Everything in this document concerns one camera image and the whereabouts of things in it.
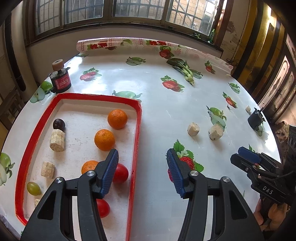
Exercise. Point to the plain black motor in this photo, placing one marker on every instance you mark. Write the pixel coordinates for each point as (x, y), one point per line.
(255, 119)

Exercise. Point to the green bok choy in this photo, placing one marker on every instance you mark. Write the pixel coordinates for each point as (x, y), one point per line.
(185, 69)

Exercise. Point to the red rimmed white tray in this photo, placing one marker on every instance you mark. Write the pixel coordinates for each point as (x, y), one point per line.
(81, 109)

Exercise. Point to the small orange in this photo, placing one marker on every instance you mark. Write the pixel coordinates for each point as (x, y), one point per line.
(89, 166)

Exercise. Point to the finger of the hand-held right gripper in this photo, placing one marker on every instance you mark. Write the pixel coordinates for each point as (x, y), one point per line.
(248, 155)
(240, 162)

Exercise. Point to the black motor with red label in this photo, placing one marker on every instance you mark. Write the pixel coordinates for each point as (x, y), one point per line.
(60, 80)

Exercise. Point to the large orange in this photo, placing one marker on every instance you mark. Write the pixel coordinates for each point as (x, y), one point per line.
(104, 139)

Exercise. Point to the wide beige sugarcane chunk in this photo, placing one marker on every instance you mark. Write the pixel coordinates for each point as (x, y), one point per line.
(216, 132)

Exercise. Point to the barred window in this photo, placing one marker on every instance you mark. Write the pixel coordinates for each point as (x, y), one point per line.
(87, 9)

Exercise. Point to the dark purple plum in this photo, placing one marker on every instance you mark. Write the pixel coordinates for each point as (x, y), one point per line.
(59, 124)

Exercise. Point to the green grape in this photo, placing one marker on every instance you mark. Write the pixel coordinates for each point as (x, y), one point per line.
(33, 188)

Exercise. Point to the tiny beige sugarcane chunk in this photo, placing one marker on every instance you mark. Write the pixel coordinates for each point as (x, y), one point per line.
(36, 202)
(248, 108)

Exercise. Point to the fruit print tablecloth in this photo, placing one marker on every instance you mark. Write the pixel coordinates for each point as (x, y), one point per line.
(161, 111)

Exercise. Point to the yellow wooden door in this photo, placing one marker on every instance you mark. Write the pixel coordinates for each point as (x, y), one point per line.
(266, 58)

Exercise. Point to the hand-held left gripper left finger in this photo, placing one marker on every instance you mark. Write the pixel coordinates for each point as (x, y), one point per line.
(108, 173)

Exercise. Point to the red tomato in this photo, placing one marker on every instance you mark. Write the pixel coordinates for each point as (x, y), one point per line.
(121, 173)
(104, 208)

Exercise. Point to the person's right hand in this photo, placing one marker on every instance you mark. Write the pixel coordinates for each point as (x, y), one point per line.
(274, 215)

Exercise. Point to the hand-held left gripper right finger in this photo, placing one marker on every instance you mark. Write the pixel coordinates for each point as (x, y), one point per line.
(177, 173)

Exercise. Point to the medium orange mandarin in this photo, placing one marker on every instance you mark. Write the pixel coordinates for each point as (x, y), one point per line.
(117, 118)

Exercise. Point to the green bottle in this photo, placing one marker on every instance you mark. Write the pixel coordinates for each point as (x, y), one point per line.
(212, 36)

